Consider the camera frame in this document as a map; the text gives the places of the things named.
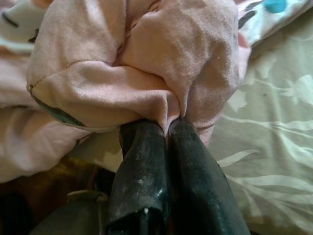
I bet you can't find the pink bear print quilt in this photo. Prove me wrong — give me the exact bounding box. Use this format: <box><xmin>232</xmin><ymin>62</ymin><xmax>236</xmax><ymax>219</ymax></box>
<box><xmin>0</xmin><ymin>0</ymin><xmax>313</xmax><ymax>184</ymax></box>

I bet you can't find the beige floral bedsheet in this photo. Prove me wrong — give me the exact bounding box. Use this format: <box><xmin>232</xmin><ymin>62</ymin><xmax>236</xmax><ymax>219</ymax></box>
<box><xmin>69</xmin><ymin>24</ymin><xmax>313</xmax><ymax>235</ymax></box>

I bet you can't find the silver robot right leg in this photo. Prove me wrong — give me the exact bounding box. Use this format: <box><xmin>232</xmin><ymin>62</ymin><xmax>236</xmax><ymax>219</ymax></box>
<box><xmin>29</xmin><ymin>189</ymin><xmax>111</xmax><ymax>235</ymax></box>

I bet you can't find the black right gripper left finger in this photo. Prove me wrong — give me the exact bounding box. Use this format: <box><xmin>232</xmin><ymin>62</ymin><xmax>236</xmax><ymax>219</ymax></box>
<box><xmin>105</xmin><ymin>120</ymin><xmax>172</xmax><ymax>235</ymax></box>

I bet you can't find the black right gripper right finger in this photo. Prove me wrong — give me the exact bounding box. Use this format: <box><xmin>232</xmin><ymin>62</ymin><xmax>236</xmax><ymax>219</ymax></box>
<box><xmin>168</xmin><ymin>117</ymin><xmax>252</xmax><ymax>235</ymax></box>

